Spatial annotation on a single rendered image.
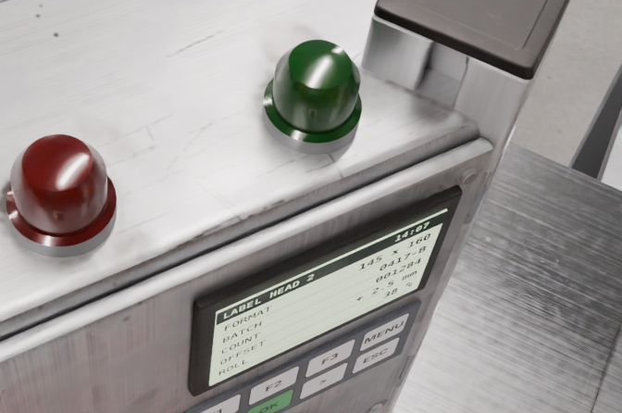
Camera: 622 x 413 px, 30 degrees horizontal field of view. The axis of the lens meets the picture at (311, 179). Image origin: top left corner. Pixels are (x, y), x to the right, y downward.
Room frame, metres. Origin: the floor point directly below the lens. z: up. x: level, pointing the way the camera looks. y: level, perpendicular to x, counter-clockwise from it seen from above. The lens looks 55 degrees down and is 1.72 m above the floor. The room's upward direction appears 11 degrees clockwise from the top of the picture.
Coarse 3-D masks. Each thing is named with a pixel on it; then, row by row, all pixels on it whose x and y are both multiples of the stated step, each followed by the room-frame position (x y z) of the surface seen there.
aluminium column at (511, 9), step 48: (384, 0) 0.21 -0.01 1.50; (432, 0) 0.22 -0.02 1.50; (480, 0) 0.22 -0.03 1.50; (528, 0) 0.22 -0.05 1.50; (384, 48) 0.21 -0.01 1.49; (432, 48) 0.21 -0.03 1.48; (480, 48) 0.20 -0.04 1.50; (528, 48) 0.20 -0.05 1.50; (480, 96) 0.20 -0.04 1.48; (480, 192) 0.21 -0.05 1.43
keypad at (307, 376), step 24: (408, 312) 0.19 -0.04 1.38; (360, 336) 0.18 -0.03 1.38; (384, 336) 0.18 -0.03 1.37; (312, 360) 0.16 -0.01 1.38; (336, 360) 0.17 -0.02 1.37; (360, 360) 0.18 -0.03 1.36; (384, 360) 0.19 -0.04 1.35; (264, 384) 0.15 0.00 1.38; (288, 384) 0.16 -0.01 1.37; (312, 384) 0.17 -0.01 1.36; (336, 384) 0.17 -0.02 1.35; (192, 408) 0.14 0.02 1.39; (216, 408) 0.14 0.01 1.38; (240, 408) 0.15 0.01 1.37; (264, 408) 0.15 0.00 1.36; (288, 408) 0.16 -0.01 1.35
